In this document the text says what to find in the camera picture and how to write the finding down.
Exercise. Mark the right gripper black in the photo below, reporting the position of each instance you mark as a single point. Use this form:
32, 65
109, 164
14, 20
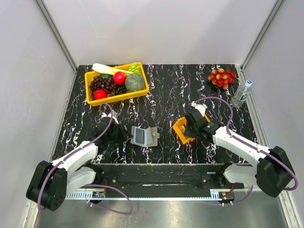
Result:
188, 133

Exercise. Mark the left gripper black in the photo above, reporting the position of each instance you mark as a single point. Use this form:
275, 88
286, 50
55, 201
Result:
125, 134

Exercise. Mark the stack of credit cards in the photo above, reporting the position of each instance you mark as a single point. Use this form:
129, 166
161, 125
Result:
182, 128

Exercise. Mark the small yellow card bin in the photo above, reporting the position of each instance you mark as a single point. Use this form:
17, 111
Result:
182, 121

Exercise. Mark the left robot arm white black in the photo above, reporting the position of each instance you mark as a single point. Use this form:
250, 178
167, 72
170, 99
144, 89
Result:
53, 181

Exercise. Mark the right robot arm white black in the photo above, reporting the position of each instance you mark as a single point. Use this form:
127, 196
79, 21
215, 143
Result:
269, 168

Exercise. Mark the large yellow fruit bin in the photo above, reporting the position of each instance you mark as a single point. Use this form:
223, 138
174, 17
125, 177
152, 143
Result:
89, 76

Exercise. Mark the red apple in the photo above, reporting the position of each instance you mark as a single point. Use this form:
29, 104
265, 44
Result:
100, 94

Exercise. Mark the dark grape bunch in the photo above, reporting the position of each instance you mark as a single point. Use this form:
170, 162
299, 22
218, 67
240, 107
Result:
121, 89

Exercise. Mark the purple grape bunch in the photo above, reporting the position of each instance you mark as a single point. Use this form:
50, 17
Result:
105, 83

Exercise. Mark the red lychee bunch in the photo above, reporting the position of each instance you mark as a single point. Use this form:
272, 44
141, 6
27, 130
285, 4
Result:
222, 78

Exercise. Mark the green melon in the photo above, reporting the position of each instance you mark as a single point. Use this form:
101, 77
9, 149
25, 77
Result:
134, 82

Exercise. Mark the red pomegranate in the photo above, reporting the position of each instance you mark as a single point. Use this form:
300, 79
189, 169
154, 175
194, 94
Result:
119, 78

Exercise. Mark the green avocado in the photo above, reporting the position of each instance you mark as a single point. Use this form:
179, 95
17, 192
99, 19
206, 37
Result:
105, 76

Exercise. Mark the clear water bottle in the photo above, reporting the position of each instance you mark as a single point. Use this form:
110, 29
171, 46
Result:
241, 94

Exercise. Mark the white green leek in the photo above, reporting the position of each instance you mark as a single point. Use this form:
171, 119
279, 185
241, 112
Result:
103, 69

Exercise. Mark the green lettuce leaf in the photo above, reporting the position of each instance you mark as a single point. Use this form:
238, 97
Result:
135, 68

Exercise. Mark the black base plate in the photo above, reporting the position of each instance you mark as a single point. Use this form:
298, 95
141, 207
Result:
161, 181

